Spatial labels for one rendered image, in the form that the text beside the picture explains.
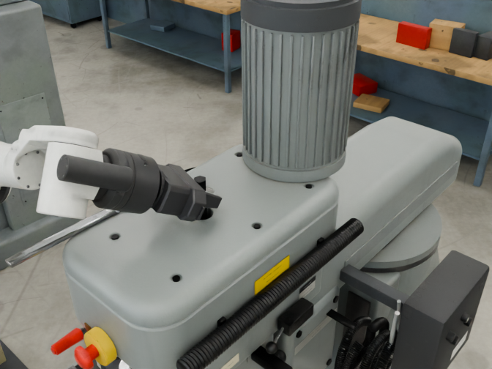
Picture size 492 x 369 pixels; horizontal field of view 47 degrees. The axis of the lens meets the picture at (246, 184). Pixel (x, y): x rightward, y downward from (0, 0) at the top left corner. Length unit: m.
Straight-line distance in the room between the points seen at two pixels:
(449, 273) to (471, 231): 3.11
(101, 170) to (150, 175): 0.09
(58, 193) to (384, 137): 0.92
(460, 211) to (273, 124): 3.52
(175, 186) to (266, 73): 0.25
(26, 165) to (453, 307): 0.74
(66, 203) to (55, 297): 2.91
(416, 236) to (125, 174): 0.89
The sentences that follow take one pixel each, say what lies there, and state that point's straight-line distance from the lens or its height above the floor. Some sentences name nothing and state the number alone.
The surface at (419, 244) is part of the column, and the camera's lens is 1.45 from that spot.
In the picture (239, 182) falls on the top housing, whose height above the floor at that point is 1.89.
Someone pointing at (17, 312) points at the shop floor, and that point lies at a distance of 3.67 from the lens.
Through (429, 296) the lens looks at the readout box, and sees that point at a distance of 1.07.
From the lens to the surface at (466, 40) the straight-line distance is 4.69.
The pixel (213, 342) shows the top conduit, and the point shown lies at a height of 1.81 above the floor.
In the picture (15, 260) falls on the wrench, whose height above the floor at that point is 1.90.
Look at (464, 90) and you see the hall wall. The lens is 5.39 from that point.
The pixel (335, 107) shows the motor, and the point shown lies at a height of 2.03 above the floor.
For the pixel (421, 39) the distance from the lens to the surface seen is 4.77.
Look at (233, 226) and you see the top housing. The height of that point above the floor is 1.89.
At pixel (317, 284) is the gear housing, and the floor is 1.67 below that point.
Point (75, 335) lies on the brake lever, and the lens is 1.03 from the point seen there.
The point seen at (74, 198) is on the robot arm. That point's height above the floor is 2.03.
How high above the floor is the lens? 2.45
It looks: 33 degrees down
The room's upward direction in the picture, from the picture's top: 1 degrees counter-clockwise
